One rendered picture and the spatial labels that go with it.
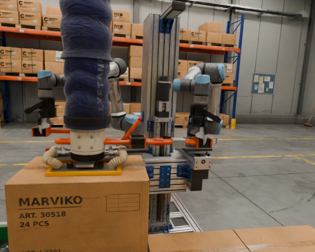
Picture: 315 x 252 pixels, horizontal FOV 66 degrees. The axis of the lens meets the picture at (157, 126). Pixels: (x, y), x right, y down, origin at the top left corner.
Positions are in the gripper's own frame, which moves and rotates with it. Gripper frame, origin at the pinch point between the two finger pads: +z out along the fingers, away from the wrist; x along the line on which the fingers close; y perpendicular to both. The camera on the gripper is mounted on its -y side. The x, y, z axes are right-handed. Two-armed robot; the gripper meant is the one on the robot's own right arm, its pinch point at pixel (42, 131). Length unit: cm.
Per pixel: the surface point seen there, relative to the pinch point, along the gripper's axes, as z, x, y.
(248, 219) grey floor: 119, 92, 196
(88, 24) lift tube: -54, -37, 31
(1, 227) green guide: 57, -8, -22
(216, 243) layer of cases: 64, -21, 106
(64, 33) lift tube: -50, -33, 21
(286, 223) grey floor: 119, 81, 237
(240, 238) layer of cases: 64, -17, 124
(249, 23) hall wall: -309, 878, 577
